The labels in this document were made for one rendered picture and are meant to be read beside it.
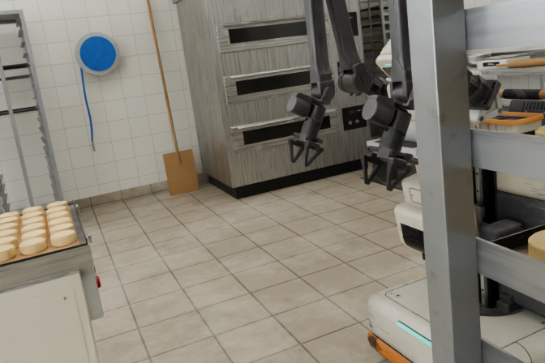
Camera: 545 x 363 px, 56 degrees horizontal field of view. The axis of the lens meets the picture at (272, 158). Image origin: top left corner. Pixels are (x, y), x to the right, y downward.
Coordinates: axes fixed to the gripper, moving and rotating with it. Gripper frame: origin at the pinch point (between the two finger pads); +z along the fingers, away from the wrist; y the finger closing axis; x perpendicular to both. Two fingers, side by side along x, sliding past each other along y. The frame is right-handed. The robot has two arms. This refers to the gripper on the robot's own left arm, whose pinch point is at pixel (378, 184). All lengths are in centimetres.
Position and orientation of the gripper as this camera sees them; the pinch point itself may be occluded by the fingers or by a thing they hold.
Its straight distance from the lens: 135.2
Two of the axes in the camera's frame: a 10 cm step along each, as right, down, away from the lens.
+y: 4.1, 1.2, -9.0
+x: 8.6, 2.8, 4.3
